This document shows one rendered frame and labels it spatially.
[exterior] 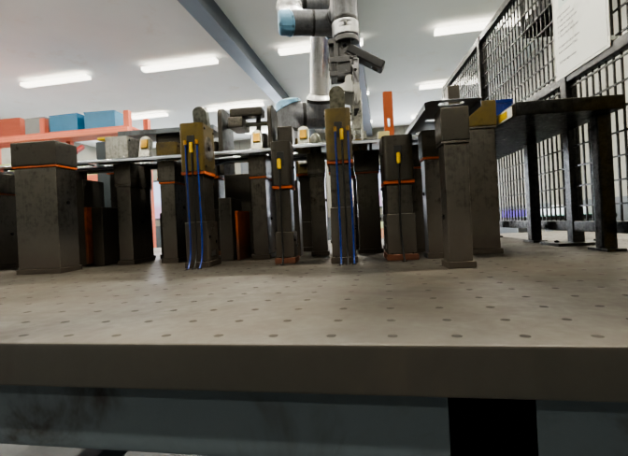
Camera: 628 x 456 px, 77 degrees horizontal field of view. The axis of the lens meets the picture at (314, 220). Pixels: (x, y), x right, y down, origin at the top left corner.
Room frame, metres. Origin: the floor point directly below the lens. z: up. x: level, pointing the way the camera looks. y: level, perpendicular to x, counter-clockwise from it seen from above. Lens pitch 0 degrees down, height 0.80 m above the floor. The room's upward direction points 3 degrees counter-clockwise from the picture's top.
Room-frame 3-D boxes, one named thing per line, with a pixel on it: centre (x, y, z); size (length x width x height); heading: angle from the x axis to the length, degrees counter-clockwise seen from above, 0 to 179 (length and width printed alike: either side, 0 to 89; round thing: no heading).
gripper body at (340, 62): (1.12, -0.11, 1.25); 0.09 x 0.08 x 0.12; 85
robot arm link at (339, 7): (1.12, -0.11, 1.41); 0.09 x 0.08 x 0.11; 7
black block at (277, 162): (0.95, 0.07, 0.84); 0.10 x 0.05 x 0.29; 175
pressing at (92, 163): (1.15, 0.34, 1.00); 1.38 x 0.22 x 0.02; 85
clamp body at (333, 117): (0.90, -0.07, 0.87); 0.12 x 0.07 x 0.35; 175
